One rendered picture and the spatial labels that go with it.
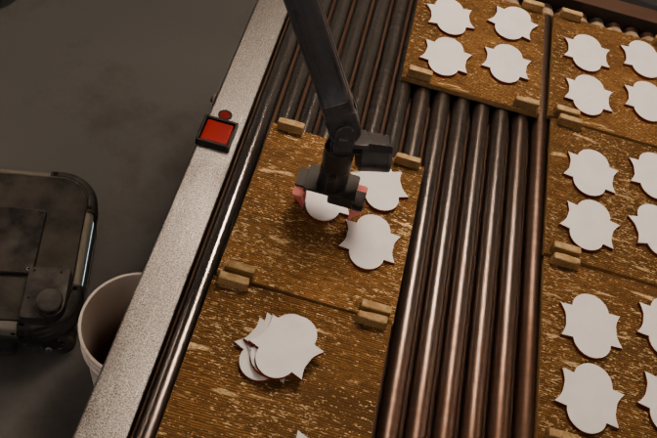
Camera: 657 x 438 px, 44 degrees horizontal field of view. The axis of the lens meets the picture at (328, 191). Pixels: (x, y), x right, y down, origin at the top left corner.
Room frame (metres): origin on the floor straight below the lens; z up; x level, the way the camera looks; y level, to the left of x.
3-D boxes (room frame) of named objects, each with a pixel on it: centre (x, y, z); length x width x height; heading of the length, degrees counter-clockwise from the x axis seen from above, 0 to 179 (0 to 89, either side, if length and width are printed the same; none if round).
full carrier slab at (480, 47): (1.69, -0.26, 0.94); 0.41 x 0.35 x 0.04; 1
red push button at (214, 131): (1.14, 0.27, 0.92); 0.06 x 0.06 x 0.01; 1
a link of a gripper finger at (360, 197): (1.01, -0.04, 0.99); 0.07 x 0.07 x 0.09; 0
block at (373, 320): (0.79, -0.15, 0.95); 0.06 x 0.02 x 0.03; 91
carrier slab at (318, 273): (1.01, -0.01, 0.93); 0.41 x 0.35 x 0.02; 0
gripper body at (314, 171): (1.01, 0.00, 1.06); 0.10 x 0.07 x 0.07; 90
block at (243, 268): (0.81, 0.12, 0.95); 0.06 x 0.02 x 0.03; 90
